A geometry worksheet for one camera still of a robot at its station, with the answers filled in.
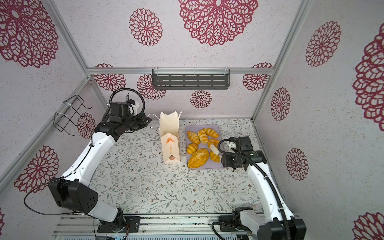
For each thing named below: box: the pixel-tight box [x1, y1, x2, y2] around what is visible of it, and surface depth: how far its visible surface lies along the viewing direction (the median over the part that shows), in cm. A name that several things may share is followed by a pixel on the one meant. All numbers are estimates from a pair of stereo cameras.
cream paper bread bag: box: [159, 110, 183, 164], surface depth 90 cm
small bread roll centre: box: [197, 129, 209, 145], surface depth 108 cm
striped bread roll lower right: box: [209, 150, 220, 163], surface depth 97 cm
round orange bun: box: [207, 138, 220, 149], surface depth 105 cm
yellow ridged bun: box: [186, 143, 199, 155], surface depth 101 cm
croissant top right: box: [203, 128, 219, 138], surface depth 111 cm
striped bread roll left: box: [187, 130, 200, 145], surface depth 108 cm
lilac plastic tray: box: [185, 124, 224, 170], surface depth 101 cm
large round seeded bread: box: [187, 148, 210, 169], surface depth 94 cm
